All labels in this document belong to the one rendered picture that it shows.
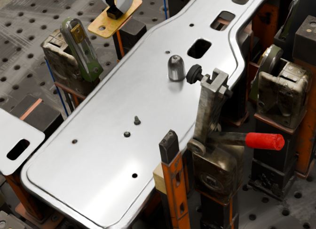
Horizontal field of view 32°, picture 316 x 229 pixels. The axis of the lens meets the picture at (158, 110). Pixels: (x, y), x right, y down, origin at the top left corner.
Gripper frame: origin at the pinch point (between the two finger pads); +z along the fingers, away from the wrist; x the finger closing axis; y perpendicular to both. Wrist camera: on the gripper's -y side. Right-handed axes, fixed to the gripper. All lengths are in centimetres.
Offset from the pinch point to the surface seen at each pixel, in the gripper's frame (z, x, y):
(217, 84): 5.5, -17.0, -1.0
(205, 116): 12.2, -15.6, -2.1
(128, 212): 26.7, -9.1, -14.9
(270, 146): 12.9, -25.4, -1.4
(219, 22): 27.5, 0.7, 29.2
